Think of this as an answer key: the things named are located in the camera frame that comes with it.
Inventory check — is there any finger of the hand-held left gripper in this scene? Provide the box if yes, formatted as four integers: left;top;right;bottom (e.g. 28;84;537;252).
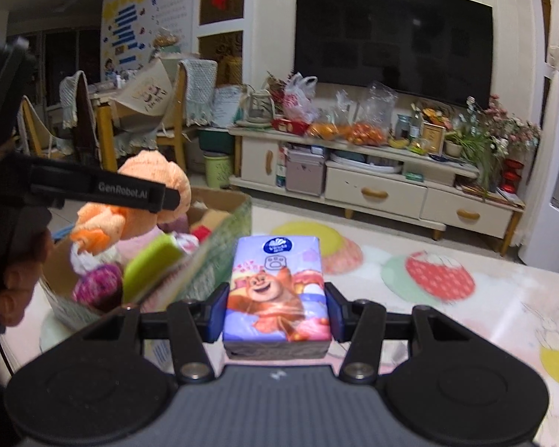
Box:
30;155;180;214

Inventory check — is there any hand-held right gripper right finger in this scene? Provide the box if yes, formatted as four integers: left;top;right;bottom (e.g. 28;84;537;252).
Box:
325;283;487;383

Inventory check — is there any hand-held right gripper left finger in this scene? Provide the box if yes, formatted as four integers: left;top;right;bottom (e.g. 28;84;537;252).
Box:
58;283;230;383

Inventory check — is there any orange plush toy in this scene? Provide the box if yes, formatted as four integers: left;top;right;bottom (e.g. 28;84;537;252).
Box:
69;149;193;254

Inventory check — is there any green printed cardboard box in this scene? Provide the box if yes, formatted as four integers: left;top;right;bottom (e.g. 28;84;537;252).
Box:
40;188;253;368

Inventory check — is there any cartoon print tissue pack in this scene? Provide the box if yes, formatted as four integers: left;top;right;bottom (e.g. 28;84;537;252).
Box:
222;235;334;359

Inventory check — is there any person's left hand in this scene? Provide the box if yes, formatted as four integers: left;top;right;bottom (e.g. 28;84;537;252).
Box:
0;229;53;327

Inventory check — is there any wooden chair with lace cover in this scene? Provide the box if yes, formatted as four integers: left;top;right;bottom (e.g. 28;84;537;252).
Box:
156;58;220;178
19;70;105;173

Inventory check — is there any lime green sponge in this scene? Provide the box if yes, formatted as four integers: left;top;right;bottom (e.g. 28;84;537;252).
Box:
122;234;186;304

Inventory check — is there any cartoon print paper bag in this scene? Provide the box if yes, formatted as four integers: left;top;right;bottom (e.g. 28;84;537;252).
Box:
114;58;174;132

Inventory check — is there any magenta knitted hat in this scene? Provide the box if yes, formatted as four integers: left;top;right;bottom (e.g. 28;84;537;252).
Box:
71;264;124;312

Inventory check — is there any light green trash bin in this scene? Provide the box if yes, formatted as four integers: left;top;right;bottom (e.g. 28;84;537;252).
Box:
204;153;234;189

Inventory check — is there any dark green storage bin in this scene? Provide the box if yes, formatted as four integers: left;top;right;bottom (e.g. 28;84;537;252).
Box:
197;127;237;154

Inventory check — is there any cream TV cabinet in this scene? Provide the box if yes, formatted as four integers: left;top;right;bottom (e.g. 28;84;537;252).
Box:
228;123;527;257

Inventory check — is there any white printed paper sheet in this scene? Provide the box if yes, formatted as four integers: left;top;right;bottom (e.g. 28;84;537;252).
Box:
211;85;244;129

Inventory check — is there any pink storage box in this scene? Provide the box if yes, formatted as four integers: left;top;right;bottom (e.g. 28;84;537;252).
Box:
285;148;327;196

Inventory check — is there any white tray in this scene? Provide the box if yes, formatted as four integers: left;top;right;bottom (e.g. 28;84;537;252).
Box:
328;150;405;174

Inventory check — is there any white and green carton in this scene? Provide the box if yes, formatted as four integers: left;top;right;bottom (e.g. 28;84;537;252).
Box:
275;143;290;188

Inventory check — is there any white lantern holder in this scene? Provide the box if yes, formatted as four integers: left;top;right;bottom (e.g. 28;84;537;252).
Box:
246;88;277;124

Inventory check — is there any red box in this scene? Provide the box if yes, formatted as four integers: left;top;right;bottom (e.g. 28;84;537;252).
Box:
271;118;309;137

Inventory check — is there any large plastic bag of tangerines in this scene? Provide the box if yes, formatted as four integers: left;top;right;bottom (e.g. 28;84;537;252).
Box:
351;81;399;146

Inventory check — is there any small plastic bag of oranges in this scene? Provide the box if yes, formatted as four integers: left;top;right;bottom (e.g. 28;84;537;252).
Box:
307;91;355;140

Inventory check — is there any stack of papers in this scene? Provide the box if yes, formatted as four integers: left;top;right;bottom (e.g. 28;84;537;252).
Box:
455;181;526;209

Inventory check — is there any white and red plastic bag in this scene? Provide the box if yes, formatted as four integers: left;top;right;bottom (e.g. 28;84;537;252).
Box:
282;72;320;124

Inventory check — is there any wooden framed plaque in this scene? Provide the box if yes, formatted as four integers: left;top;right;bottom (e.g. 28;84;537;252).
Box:
420;122;446;155

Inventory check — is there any potted spider plant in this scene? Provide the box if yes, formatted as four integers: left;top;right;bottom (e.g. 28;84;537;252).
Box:
445;128;508;191

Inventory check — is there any red candle stand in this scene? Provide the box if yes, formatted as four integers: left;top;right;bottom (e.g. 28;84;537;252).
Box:
500;158;525;194

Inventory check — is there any artificial flower bouquet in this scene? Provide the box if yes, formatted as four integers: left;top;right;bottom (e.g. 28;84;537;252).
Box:
466;94;541;159

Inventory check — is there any black television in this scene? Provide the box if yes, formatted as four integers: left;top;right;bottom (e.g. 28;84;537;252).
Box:
293;0;495;108

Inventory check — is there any wall poster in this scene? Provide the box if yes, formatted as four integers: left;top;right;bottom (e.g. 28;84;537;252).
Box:
100;0;201;85

